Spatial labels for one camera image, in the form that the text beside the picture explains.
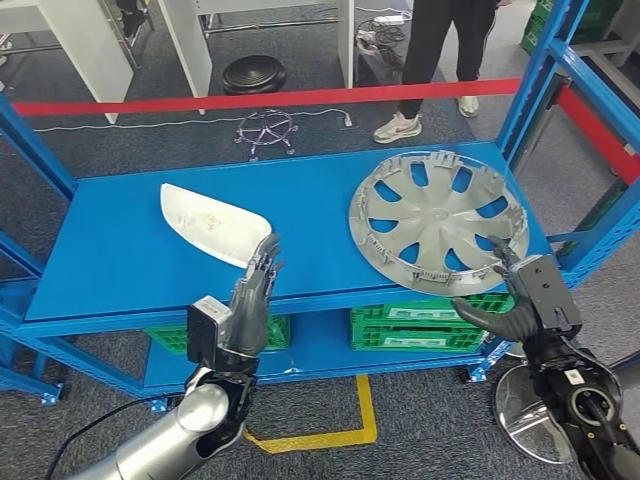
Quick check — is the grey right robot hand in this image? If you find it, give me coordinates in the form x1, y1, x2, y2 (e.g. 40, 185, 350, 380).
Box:
451, 235, 543, 344

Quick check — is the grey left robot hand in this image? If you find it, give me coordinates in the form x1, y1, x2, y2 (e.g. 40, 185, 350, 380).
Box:
227, 233, 285, 359

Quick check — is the silver wheel hubcap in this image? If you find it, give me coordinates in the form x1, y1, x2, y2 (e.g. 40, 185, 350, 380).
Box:
348, 150, 530, 297

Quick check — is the white curved plastic part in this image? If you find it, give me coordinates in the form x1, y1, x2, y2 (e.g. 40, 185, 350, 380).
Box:
159, 183, 273, 270

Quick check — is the large chrome round floor base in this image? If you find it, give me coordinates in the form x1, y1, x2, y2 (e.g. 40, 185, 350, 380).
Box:
492, 360, 574, 465

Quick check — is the red barrier belt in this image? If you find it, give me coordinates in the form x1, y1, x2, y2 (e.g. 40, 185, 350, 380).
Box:
555, 86, 640, 188
11, 77, 524, 119

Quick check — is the black round stool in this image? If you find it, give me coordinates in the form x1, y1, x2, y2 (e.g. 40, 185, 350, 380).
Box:
222, 54, 300, 160

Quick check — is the grey metal table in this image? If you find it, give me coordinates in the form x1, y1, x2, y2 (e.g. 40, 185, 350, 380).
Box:
574, 0, 640, 114

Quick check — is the person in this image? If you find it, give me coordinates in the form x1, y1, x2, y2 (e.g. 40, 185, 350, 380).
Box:
372, 0, 501, 145
115, 0, 151, 39

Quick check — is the black bag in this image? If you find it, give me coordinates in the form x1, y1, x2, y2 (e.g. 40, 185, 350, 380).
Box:
355, 19, 406, 87

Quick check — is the green plastic crate stack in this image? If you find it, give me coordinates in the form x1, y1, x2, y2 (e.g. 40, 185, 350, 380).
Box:
519, 0, 626, 58

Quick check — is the white power strip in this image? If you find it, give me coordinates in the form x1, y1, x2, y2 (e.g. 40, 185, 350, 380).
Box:
372, 13, 414, 28

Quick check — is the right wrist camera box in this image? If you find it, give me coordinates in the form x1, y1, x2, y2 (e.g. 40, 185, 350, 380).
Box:
509, 254, 583, 342

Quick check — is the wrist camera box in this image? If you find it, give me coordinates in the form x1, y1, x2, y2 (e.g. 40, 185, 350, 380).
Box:
186, 296, 236, 369
509, 254, 583, 342

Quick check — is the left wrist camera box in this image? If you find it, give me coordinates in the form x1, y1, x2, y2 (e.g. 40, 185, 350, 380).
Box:
186, 296, 236, 369

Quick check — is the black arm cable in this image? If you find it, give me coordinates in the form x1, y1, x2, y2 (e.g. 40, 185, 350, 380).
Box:
45, 396, 186, 480

